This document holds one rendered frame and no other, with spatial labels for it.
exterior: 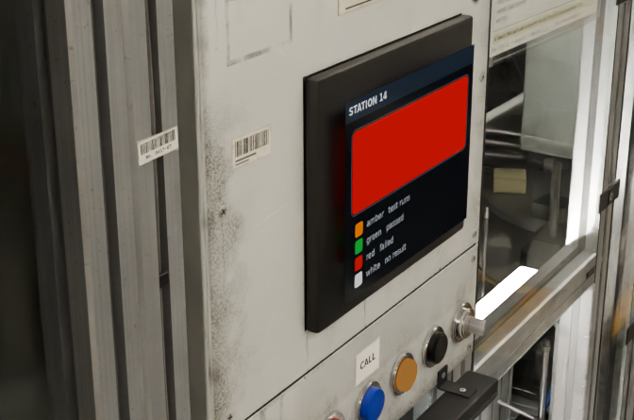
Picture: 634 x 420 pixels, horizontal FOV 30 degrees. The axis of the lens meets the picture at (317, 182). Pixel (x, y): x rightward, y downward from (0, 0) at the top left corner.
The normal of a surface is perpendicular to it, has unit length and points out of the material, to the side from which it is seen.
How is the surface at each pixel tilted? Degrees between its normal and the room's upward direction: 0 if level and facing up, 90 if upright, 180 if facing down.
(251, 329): 90
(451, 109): 90
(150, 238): 90
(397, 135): 90
